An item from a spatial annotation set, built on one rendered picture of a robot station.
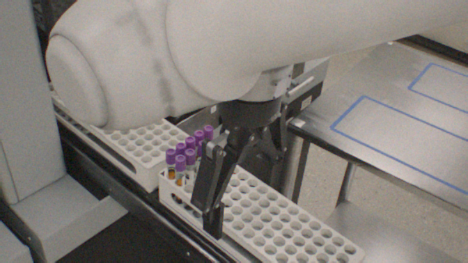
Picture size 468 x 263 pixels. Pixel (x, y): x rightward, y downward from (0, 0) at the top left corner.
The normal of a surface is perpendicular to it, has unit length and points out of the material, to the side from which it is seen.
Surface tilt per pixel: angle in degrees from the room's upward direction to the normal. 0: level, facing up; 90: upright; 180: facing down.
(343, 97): 0
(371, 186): 0
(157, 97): 89
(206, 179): 74
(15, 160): 90
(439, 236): 0
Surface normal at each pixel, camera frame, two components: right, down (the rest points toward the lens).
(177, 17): 0.16, 0.03
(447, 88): 0.07, -0.77
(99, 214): 0.74, 0.46
